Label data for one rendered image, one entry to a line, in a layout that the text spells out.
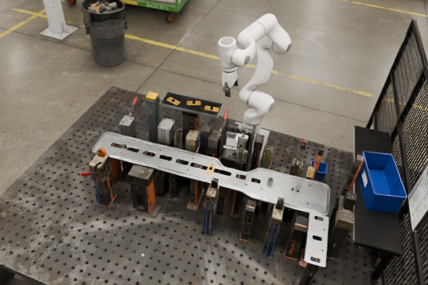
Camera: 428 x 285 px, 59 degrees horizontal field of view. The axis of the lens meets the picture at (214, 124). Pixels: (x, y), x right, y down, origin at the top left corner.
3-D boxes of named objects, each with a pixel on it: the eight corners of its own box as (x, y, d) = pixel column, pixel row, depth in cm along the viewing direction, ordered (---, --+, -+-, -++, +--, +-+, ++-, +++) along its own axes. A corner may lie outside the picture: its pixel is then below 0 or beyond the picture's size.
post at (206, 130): (199, 175, 251) (200, 130, 225) (201, 169, 255) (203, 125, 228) (206, 177, 250) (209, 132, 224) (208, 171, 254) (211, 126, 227)
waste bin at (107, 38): (80, 64, 467) (69, 8, 420) (104, 44, 506) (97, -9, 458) (116, 74, 456) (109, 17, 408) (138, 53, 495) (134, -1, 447)
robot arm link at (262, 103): (249, 111, 258) (254, 83, 242) (272, 123, 250) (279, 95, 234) (239, 120, 251) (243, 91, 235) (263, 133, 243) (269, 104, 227)
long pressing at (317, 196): (86, 155, 219) (86, 153, 218) (106, 130, 236) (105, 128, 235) (328, 218, 196) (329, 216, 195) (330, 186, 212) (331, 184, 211)
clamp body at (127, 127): (121, 164, 254) (115, 124, 230) (128, 153, 262) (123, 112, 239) (134, 168, 252) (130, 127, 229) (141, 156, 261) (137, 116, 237)
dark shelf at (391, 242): (352, 245, 183) (354, 241, 181) (353, 128, 250) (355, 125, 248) (400, 257, 180) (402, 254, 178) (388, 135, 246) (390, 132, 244)
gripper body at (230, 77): (227, 58, 196) (228, 75, 205) (218, 70, 191) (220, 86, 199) (240, 61, 194) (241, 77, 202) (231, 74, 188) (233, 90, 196)
